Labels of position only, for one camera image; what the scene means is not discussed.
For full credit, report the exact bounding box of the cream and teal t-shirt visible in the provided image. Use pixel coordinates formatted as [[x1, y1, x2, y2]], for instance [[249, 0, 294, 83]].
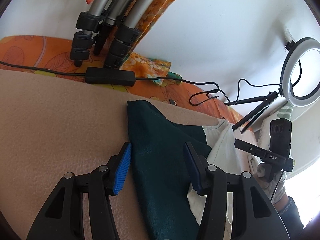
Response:
[[127, 100, 250, 239]]

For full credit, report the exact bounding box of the right dark sleeve forearm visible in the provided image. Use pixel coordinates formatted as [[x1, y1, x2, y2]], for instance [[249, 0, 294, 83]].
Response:
[[274, 194, 304, 239]]

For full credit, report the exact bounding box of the right gloved hand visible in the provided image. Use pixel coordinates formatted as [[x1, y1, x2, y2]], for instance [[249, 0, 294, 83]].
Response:
[[254, 163, 287, 204]]

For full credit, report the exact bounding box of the green striped white blanket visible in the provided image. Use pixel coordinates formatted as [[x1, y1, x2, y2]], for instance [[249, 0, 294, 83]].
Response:
[[258, 102, 294, 150]]

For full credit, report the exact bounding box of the small black tripod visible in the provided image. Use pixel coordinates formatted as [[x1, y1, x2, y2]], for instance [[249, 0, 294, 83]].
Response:
[[225, 91, 280, 134]]

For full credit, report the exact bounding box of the pink fleece blanket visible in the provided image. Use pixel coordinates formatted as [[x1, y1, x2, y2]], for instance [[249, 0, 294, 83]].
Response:
[[0, 69, 258, 240]]

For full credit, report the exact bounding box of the colourful floral scarf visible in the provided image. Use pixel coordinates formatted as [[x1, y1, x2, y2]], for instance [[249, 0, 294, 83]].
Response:
[[79, 0, 196, 87]]

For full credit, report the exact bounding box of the orange floral bed sheet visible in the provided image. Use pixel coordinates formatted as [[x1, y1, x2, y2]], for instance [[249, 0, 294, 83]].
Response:
[[1, 35, 242, 124]]

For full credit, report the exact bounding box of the silver folded tripod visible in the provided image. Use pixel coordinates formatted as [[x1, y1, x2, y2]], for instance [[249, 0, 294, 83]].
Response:
[[70, 0, 154, 68]]

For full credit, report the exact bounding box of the black ring light cable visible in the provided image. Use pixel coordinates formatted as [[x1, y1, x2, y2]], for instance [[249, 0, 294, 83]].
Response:
[[0, 60, 303, 107]]

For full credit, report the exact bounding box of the black inline cable switch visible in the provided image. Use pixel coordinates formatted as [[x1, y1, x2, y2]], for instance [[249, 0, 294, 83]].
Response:
[[85, 67, 136, 87]]

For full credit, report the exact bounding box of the white ring light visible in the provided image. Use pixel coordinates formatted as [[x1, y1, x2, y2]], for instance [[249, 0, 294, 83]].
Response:
[[279, 37, 319, 107]]

